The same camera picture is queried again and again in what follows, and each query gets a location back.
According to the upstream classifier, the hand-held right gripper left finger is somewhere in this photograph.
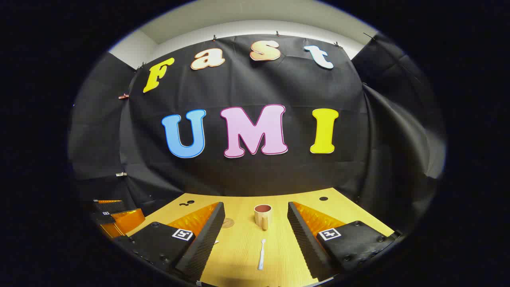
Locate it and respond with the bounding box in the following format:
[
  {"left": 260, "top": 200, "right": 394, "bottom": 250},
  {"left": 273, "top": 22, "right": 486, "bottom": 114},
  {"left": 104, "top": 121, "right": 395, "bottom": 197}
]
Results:
[{"left": 116, "top": 201, "right": 226, "bottom": 281}]

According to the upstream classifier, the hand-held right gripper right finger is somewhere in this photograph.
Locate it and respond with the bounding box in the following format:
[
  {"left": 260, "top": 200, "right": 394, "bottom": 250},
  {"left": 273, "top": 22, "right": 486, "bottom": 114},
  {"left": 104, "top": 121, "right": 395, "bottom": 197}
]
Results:
[{"left": 287, "top": 201, "right": 401, "bottom": 281}]

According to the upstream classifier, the wooden desktop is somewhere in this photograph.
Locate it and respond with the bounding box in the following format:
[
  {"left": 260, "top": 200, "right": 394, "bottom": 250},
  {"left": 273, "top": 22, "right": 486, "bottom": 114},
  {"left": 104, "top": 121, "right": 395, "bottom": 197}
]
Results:
[{"left": 126, "top": 187, "right": 395, "bottom": 287}]

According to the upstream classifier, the black backdrop cloth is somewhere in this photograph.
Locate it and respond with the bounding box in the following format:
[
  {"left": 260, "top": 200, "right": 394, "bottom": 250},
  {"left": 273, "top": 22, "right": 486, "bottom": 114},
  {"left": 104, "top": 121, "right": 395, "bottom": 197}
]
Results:
[{"left": 68, "top": 34, "right": 447, "bottom": 224}]

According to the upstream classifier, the white toothbrush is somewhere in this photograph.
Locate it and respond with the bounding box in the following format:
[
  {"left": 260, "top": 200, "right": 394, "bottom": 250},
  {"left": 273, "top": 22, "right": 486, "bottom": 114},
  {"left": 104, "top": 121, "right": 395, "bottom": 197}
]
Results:
[{"left": 257, "top": 239, "right": 267, "bottom": 271}]

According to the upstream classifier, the beige cup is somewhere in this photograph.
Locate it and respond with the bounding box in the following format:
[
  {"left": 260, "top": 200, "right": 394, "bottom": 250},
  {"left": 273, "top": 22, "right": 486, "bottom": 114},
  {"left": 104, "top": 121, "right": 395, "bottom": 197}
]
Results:
[{"left": 254, "top": 204, "right": 273, "bottom": 231}]

